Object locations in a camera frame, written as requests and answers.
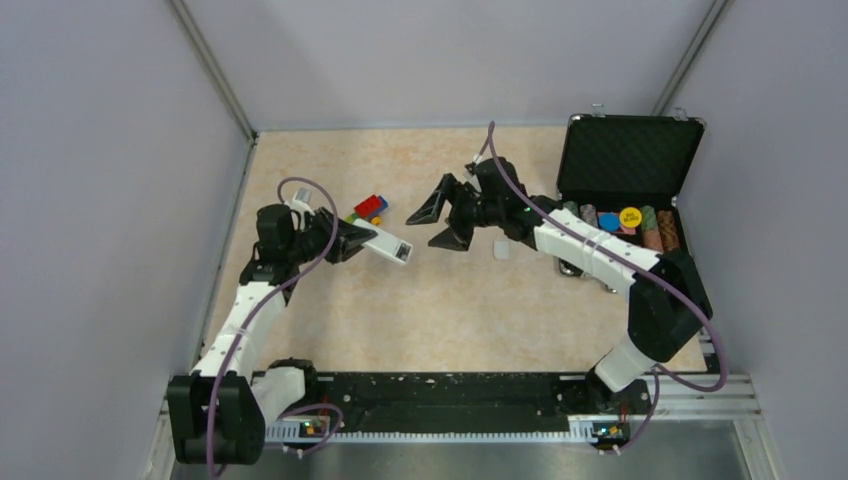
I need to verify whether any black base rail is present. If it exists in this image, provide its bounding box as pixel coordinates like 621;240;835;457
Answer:
296;372;650;434

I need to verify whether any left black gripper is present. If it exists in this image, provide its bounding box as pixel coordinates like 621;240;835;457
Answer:
287;205;377;264

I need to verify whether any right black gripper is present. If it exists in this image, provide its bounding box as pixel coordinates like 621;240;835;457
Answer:
408;174;505;252

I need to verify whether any colourful toy brick car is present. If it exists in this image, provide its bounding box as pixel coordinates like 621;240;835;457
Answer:
345;195;389;226

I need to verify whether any white remote control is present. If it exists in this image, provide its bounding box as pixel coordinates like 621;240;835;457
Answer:
353;219;413;265

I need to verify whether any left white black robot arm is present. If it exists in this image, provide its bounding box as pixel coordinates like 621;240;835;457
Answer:
166;203;378;468

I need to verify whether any yellow dealer button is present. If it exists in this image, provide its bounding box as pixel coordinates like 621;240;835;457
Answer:
618;207;643;229

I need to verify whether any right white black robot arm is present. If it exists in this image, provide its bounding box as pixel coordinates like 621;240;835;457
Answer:
406;157;712;412

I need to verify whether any blue round chip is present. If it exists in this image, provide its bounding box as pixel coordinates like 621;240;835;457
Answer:
598;212;621;232

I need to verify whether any black poker chip case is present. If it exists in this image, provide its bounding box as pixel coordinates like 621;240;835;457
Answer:
556;113;706;252

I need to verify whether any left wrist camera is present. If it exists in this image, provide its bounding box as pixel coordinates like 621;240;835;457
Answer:
287;187;314;215

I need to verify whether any white battery cover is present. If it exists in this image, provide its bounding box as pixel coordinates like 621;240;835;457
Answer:
493;239;510;260

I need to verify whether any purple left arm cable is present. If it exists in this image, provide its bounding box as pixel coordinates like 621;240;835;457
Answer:
205;176;344;480

